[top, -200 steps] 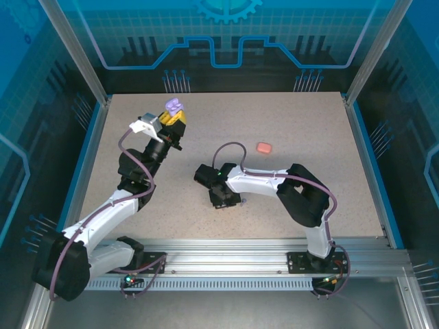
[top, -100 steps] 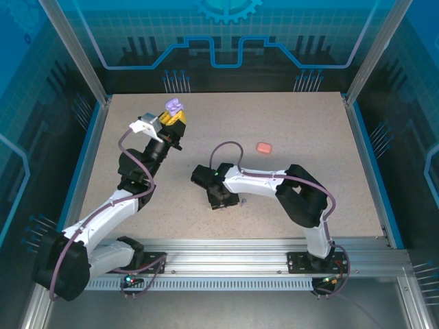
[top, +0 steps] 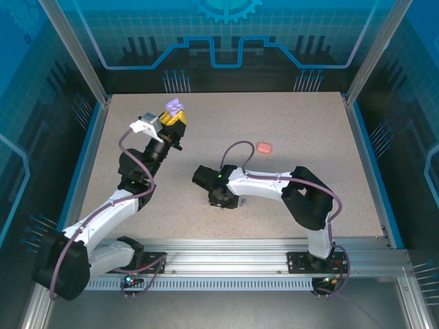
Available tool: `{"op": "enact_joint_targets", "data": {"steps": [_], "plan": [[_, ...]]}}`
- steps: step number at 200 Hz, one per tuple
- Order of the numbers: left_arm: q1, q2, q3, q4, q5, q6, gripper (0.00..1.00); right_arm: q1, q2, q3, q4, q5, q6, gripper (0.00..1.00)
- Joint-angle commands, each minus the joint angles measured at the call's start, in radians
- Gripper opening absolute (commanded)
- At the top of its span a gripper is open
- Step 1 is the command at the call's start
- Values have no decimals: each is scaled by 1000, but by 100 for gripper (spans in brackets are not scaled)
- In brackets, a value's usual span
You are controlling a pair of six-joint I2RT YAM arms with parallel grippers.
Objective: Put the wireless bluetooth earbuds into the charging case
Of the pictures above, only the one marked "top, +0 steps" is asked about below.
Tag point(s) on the purple round charging case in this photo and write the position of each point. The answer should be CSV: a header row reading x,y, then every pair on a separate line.
x,y
174,106

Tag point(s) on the coral rectangular charging case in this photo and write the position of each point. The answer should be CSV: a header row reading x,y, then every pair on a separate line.
x,y
264,148

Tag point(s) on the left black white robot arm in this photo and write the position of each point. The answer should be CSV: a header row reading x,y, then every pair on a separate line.
x,y
103,212

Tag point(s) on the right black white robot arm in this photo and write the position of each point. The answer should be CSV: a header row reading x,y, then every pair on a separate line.
x,y
260,185

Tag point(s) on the left small LED circuit board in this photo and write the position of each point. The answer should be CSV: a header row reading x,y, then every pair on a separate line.
x,y
130,279

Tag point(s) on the small led circuit board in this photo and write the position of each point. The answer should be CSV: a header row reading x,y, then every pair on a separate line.
x,y
130,279
331,280

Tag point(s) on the right small LED circuit board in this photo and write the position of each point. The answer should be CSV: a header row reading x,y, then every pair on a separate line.
x,y
331,280

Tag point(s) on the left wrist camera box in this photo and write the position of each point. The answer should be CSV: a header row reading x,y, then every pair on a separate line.
x,y
147,125

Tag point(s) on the aluminium mounting rail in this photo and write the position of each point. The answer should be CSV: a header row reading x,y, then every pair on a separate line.
x,y
223,253

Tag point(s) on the left aluminium side rail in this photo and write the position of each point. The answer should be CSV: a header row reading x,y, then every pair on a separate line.
x,y
94,144

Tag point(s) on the aluminium side rail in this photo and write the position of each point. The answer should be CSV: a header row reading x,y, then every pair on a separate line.
x,y
364,144
94,144

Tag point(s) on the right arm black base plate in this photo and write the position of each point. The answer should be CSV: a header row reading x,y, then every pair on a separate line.
x,y
298,264

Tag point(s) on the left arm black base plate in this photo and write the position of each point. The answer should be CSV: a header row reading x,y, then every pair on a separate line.
x,y
151,269

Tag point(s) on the left aluminium frame post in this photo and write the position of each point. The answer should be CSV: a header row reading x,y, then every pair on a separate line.
x,y
79,51

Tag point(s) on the aluminium frame post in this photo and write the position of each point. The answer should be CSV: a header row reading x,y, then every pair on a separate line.
x,y
376,51
79,51

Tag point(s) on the right aluminium side rail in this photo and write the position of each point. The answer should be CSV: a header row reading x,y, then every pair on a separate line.
x,y
364,144

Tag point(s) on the right aluminium frame post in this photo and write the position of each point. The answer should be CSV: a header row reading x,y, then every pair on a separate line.
x,y
376,51

